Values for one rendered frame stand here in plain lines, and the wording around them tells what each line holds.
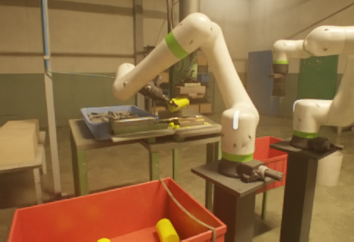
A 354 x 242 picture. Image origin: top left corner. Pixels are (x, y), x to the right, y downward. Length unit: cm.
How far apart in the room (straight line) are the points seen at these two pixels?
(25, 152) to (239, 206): 184
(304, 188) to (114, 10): 610
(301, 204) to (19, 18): 624
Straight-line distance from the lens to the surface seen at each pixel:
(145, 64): 102
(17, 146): 235
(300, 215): 153
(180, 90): 132
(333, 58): 694
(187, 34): 94
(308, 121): 136
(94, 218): 108
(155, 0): 720
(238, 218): 103
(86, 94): 647
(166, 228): 106
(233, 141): 91
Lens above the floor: 131
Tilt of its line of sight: 9 degrees down
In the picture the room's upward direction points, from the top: straight up
